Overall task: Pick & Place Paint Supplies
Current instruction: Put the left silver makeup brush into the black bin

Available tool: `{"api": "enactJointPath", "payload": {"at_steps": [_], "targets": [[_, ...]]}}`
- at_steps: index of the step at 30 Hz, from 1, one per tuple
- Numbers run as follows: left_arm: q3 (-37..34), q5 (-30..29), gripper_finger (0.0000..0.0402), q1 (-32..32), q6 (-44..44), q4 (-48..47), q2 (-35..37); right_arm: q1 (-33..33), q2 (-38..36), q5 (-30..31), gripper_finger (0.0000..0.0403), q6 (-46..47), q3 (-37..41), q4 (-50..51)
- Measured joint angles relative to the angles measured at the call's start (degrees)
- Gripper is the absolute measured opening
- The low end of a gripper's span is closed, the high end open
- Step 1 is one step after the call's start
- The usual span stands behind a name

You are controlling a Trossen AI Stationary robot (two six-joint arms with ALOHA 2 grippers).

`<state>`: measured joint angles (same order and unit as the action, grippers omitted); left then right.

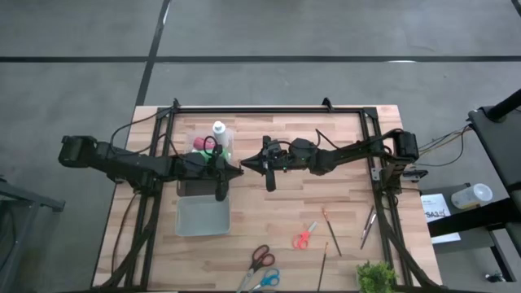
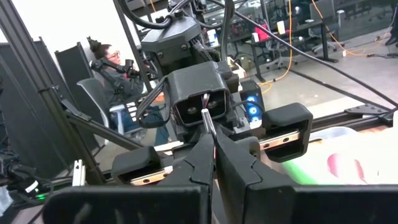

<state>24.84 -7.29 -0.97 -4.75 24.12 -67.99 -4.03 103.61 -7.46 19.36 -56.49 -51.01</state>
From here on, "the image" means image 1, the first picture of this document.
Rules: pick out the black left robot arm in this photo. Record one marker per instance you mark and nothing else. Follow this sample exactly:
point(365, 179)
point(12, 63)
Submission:
point(122, 163)

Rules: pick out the black round bar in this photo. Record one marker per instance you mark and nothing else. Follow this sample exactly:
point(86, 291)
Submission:
point(504, 106)

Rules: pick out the black aluminium table frame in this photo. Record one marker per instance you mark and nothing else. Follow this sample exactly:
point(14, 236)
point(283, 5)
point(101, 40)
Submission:
point(264, 110)

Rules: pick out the green potted plant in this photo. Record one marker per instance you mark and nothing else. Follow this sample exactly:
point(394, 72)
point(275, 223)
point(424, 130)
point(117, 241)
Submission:
point(376, 278)

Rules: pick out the red paint bottle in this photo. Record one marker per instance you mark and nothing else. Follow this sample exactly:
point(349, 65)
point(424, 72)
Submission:
point(201, 143)

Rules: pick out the dark grey plastic bin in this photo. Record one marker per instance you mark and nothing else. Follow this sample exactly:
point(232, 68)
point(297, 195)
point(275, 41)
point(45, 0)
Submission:
point(195, 188)

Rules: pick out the silver mounting bracket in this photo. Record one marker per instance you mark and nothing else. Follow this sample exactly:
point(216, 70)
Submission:
point(376, 174)

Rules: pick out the white paper sheet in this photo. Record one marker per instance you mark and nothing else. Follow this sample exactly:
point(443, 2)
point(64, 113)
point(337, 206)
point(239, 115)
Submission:
point(437, 207)

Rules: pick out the grey metal table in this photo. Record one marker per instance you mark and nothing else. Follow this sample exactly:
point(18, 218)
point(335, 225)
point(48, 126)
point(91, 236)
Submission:
point(24, 195)

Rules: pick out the translucent plastic jar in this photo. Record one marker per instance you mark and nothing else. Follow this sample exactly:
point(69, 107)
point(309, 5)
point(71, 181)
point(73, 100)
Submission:
point(472, 196)

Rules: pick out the black beam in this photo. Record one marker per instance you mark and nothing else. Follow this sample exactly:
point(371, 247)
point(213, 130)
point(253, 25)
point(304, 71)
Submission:
point(468, 219)

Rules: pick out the small black object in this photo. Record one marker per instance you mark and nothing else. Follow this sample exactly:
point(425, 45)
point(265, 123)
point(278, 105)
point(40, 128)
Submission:
point(494, 278)

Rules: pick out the green paint bottle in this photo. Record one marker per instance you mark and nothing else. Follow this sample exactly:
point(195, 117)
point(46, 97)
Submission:
point(209, 156)

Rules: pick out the dark grey side table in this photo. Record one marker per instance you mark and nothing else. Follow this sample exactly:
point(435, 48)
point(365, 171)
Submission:
point(476, 244)

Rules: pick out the white paint bottle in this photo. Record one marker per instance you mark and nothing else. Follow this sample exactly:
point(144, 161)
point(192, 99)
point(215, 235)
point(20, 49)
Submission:
point(220, 130)

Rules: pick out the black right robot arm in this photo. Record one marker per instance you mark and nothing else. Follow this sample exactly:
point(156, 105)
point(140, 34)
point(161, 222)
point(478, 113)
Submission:
point(350, 154)

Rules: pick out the dark grey equipment panel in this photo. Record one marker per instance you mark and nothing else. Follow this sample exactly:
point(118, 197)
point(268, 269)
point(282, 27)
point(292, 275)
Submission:
point(500, 150)

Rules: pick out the thin brown paintbrush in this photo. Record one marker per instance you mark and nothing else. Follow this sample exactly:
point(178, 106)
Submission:
point(322, 266)

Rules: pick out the light grey plastic bin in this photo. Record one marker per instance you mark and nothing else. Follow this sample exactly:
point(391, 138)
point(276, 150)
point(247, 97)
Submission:
point(203, 215)

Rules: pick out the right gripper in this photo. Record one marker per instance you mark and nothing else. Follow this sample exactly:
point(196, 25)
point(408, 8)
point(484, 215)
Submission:
point(278, 156)

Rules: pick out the small orange scissors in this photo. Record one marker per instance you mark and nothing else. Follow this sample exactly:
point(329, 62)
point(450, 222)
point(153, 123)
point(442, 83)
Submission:
point(306, 233)

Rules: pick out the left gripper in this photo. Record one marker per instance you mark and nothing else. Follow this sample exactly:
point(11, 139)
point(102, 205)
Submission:
point(199, 167)

